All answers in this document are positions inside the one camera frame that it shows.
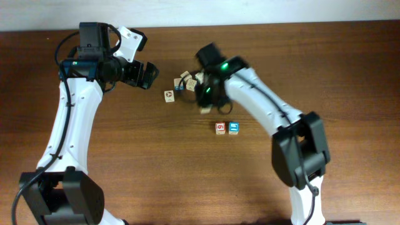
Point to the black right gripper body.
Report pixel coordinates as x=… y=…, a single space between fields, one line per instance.
x=210 y=94

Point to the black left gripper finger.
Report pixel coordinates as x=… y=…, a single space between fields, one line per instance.
x=147 y=80
x=151 y=70

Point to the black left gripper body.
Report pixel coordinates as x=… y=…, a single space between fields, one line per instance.
x=130 y=72

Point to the wooden block yellow letter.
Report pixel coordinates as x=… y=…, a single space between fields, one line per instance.
x=205 y=110

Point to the wooden block red 6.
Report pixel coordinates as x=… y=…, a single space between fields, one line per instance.
x=220 y=128

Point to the wooden block blue L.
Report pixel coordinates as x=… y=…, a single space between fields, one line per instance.
x=233 y=128

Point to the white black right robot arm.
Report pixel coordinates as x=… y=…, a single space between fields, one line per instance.
x=300 y=150

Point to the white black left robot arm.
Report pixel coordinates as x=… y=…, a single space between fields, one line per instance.
x=60 y=190

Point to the wooden block teal pattern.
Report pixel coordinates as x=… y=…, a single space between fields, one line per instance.
x=199 y=77

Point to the wooden block blue edge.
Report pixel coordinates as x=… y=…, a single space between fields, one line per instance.
x=191 y=84

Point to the wooden block top pattern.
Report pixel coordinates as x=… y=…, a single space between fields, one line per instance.
x=186 y=76

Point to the wooden block blue side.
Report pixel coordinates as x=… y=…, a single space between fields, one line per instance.
x=178 y=84

